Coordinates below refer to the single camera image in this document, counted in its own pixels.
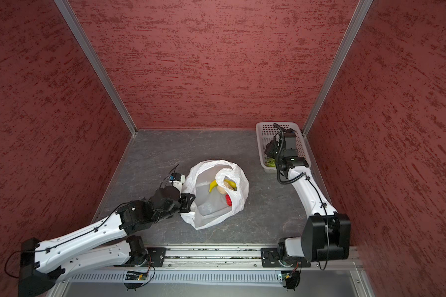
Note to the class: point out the right aluminium corner post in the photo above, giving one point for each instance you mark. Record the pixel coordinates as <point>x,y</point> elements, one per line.
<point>352,30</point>

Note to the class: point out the yellow banana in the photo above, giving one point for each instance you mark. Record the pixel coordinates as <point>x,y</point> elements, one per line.
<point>213,185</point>

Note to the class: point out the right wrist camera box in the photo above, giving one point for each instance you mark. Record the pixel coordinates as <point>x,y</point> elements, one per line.
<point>287,144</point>

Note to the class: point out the white plastic bag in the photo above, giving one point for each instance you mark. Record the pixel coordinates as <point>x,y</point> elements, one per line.
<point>210,209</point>

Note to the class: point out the left aluminium corner post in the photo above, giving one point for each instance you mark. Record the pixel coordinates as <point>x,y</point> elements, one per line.
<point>70,18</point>

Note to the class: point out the pale peach fruit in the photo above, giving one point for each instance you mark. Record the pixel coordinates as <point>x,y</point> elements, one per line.
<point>221,190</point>

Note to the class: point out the black mounting plate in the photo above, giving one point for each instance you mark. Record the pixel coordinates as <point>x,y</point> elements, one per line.
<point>145,257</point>
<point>277,257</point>

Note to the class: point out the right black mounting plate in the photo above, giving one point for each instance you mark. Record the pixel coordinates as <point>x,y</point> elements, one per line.
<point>277,257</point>

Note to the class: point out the red apple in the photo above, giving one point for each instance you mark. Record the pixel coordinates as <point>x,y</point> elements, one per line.
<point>228,200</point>

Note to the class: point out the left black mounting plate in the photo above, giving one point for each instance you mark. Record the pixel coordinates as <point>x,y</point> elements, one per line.
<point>145,257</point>

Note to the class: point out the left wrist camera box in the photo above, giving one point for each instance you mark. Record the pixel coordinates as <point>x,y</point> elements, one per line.
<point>173,177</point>

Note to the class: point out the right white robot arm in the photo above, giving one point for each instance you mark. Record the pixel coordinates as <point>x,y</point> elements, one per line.
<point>326,235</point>

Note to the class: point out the perforated metal cable tray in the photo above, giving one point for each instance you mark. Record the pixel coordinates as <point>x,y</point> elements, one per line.
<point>265,278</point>

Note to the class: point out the yellow green pear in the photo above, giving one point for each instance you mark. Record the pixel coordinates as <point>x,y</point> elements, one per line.
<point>231,184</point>

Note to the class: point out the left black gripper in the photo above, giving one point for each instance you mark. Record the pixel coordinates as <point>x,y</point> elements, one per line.
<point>187,201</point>

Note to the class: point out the aluminium corner post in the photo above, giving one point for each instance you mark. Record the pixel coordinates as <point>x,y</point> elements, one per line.
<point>352,30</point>
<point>70,18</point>

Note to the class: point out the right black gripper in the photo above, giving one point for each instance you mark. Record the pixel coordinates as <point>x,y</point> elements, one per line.
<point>269,148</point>

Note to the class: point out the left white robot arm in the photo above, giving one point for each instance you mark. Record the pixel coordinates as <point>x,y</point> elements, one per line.
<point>109,242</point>

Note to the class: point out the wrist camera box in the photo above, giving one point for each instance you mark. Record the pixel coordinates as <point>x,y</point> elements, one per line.
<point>287,144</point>
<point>173,177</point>

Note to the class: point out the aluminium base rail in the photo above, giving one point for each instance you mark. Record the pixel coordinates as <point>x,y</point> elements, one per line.
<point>202,257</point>

